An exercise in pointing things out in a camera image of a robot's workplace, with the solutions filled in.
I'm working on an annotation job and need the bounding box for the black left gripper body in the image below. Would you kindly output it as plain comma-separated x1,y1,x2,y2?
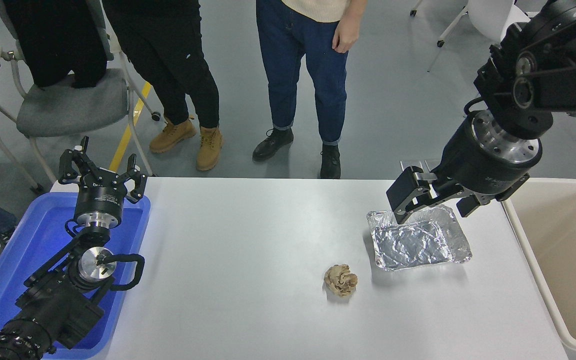
73,171,129,217

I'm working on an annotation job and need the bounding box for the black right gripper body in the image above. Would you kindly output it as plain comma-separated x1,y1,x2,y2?
432,117,531,197

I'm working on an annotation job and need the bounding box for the silver foil tray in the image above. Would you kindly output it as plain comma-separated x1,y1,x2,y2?
366,204,473,272

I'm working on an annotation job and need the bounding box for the person's hand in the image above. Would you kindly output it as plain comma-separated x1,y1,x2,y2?
332,11,362,54

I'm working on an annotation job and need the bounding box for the grey padded chair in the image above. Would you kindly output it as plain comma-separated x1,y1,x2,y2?
0,0,162,196

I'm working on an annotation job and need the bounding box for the blue plastic tray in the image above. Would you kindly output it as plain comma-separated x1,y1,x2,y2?
0,191,152,360

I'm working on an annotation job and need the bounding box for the large pale bin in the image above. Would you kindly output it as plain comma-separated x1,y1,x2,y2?
501,177,576,355

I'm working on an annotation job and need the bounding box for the crumpled tan paper ball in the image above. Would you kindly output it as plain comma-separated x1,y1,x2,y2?
323,264,359,298

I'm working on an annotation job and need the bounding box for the black jacket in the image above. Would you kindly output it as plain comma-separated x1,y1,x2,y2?
0,0,109,90

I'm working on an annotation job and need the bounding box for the white chair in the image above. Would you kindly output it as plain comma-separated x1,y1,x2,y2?
409,0,531,73

